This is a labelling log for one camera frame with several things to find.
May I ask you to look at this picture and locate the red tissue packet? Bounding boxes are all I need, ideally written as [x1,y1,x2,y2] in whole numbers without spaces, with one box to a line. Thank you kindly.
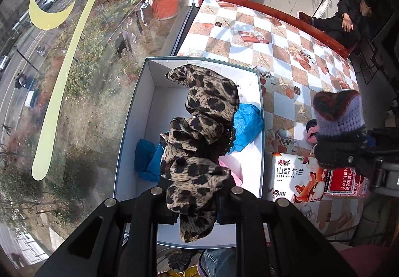
[324,167,370,197]

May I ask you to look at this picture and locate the red-brown wooden rail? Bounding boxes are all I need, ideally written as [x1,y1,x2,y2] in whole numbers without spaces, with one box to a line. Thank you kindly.
[204,0,356,58]

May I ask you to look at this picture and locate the white cardboard box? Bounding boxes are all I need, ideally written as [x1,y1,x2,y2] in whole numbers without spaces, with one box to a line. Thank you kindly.
[113,57,266,249]

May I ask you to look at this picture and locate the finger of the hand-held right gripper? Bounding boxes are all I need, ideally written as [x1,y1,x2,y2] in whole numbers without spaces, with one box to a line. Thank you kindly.
[314,130,379,178]

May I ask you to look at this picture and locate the yellow window sticker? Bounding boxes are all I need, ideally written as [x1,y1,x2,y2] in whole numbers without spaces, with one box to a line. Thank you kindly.
[31,0,116,181]

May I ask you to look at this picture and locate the black metal chair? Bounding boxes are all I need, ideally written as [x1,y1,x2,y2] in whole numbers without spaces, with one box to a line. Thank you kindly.
[352,38,385,85]

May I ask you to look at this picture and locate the checkered printed tablecloth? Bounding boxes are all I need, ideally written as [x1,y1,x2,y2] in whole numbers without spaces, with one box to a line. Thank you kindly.
[176,0,365,234]

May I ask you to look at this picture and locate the dark shoe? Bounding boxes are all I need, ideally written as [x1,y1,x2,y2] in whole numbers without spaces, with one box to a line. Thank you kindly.
[165,249,194,273]

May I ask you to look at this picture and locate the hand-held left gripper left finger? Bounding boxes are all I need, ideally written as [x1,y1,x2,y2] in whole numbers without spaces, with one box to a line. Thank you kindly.
[36,186,179,277]

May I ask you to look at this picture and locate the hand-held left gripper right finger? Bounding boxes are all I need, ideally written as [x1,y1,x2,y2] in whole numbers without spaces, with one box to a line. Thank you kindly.
[215,186,357,277]

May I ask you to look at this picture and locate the leopard print scrunchie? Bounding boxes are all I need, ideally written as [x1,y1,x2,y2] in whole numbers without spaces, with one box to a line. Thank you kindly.
[159,65,240,244]

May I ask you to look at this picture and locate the white orange tissue packet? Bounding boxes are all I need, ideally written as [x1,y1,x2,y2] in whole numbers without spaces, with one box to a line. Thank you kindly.
[266,152,335,203]

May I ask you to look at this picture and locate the purple knitted hat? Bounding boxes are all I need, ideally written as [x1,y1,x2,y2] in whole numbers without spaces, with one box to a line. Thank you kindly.
[312,90,367,141]

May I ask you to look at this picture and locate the blue plastic shoe cover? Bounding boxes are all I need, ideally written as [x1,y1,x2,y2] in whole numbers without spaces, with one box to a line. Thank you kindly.
[135,139,169,183]
[232,104,264,153]

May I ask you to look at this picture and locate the black beaded scrunchie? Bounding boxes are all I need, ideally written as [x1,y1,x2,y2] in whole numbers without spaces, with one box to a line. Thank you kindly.
[224,127,238,153]

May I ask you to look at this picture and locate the red stool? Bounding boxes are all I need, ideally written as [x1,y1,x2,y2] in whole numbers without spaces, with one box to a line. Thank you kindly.
[339,245,399,277]

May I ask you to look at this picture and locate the pink soft cloth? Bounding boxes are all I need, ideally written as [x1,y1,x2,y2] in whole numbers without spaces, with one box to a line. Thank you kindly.
[218,155,244,188]

